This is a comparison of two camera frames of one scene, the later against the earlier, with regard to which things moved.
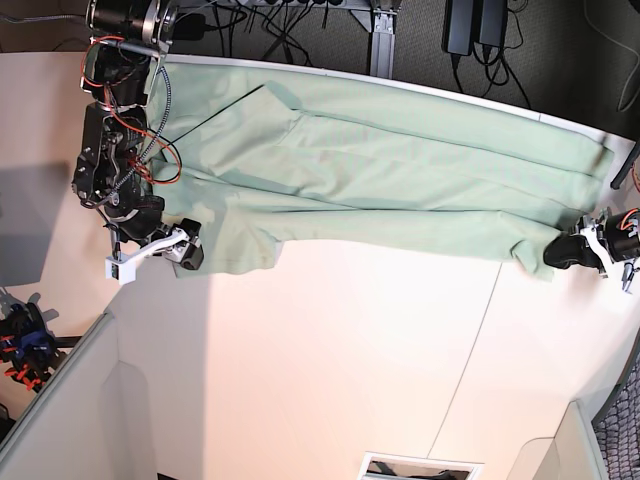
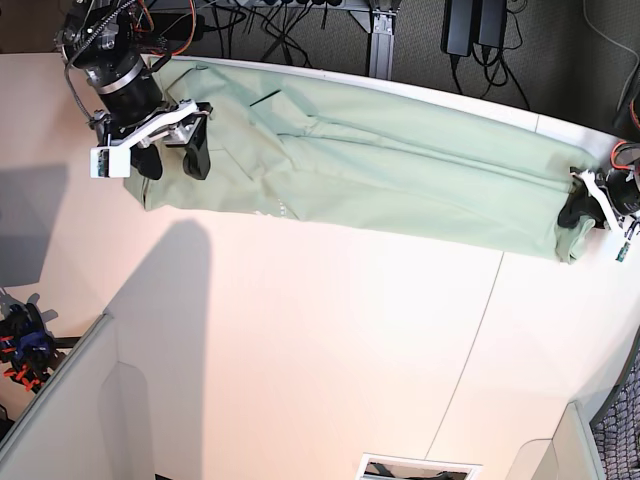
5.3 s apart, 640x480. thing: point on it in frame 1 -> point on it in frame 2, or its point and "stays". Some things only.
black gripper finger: x=193 y=257 -> x=196 y=158
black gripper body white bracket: x=613 y=237 -> x=623 y=188
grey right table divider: x=573 y=453 stays
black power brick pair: x=469 y=21 stays
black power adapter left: x=190 y=27 stays
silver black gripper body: x=173 y=240 -> x=177 y=124
